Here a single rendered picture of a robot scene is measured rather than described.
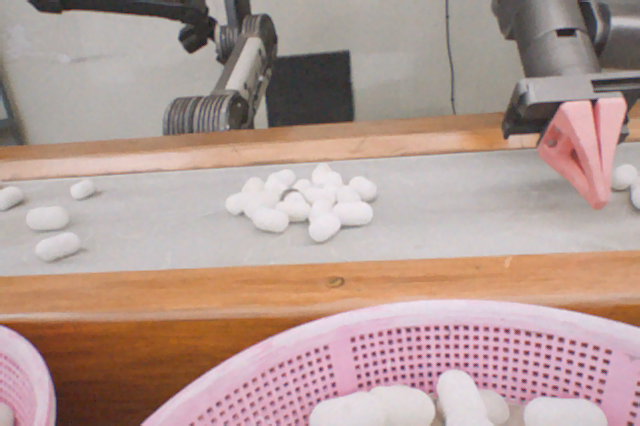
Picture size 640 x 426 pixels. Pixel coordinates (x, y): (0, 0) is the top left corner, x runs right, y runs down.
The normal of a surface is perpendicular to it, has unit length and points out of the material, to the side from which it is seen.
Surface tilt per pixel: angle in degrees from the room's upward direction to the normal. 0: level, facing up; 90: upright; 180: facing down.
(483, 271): 0
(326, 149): 45
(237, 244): 0
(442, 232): 0
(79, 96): 90
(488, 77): 90
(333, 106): 86
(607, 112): 62
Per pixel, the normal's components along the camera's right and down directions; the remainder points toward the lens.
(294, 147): -0.11, -0.38
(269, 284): -0.08, -0.92
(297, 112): -0.06, 0.32
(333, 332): 0.29, 0.07
